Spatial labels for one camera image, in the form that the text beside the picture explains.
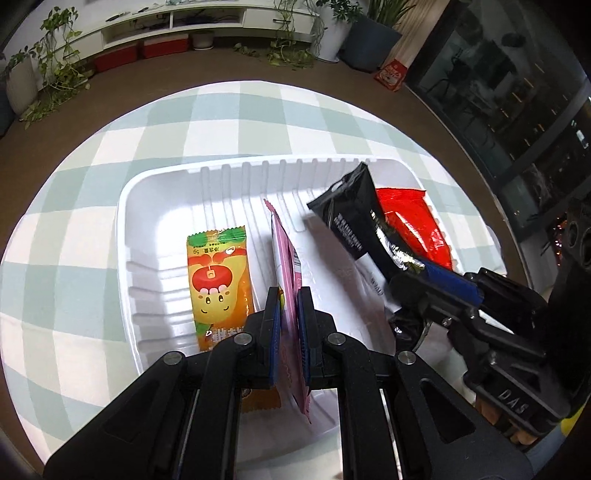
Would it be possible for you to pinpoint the red bag on floor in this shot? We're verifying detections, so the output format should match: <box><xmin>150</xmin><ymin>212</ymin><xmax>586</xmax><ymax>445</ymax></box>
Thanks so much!
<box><xmin>374</xmin><ymin>59</ymin><xmax>408</xmax><ymax>92</ymax></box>

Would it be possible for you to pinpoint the white plastic tray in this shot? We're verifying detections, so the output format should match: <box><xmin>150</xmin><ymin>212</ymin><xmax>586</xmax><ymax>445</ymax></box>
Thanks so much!
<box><xmin>115</xmin><ymin>154</ymin><xmax>502</xmax><ymax>455</ymax></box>

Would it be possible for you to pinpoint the black snack bag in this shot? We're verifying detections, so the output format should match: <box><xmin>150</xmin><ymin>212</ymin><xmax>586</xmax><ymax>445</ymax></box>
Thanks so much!
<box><xmin>308</xmin><ymin>162</ymin><xmax>426</xmax><ymax>281</ymax></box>

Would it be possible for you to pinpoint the red snack bag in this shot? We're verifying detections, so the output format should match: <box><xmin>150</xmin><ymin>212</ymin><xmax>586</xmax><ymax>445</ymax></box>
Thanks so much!
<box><xmin>376</xmin><ymin>188</ymin><xmax>453</xmax><ymax>270</ymax></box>

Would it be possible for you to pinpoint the trailing vine plant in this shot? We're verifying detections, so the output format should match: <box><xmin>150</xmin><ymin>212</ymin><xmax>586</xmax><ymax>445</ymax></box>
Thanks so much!
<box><xmin>233</xmin><ymin>0</ymin><xmax>318</xmax><ymax>70</ymax></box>

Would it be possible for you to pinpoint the plant white pot right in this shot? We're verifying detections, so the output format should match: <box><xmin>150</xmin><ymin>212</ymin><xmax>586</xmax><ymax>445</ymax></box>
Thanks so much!
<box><xmin>311</xmin><ymin>0</ymin><xmax>363</xmax><ymax>63</ymax></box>

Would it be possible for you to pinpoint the plant white pot left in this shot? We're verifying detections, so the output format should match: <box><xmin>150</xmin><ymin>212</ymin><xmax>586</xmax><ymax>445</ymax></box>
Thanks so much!
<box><xmin>6</xmin><ymin>57</ymin><xmax>38</xmax><ymax>117</ymax></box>

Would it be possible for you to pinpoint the tall plant dark pot right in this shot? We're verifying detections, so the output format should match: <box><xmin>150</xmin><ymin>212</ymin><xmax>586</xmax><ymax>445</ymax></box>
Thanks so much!
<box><xmin>341</xmin><ymin>0</ymin><xmax>416</xmax><ymax>73</ymax></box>

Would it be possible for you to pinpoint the checkered tablecloth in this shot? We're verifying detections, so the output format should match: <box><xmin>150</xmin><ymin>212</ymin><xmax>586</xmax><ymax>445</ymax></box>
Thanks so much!
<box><xmin>1</xmin><ymin>81</ymin><xmax>505</xmax><ymax>459</ymax></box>

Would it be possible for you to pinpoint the pink snack packet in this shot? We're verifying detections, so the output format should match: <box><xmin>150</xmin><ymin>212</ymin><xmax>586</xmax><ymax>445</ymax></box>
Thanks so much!
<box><xmin>264</xmin><ymin>199</ymin><xmax>311</xmax><ymax>423</ymax></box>

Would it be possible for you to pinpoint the red storage box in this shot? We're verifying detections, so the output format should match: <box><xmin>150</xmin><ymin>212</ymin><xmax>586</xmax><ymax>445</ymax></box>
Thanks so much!
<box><xmin>142</xmin><ymin>33</ymin><xmax>189</xmax><ymax>59</ymax></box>
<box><xmin>93</xmin><ymin>43</ymin><xmax>138</xmax><ymax>73</ymax></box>

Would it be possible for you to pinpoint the plant white pot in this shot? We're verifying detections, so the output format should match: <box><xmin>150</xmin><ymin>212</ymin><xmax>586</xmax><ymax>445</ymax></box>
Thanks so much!
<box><xmin>6</xmin><ymin>57</ymin><xmax>38</xmax><ymax>117</ymax></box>
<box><xmin>311</xmin><ymin>0</ymin><xmax>363</xmax><ymax>63</ymax></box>

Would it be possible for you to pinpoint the white TV cabinet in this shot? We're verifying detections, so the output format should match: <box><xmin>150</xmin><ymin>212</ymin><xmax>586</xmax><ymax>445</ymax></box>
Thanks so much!
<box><xmin>70</xmin><ymin>1</ymin><xmax>318</xmax><ymax>59</ymax></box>

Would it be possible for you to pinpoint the orange cartoon snack packet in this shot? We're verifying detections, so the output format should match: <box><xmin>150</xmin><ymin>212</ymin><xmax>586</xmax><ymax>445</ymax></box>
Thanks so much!
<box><xmin>185</xmin><ymin>225</ymin><xmax>283</xmax><ymax>413</ymax></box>

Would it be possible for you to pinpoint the right hand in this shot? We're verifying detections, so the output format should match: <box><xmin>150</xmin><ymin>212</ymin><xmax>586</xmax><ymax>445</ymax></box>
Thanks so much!
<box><xmin>474</xmin><ymin>396</ymin><xmax>538</xmax><ymax>447</ymax></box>

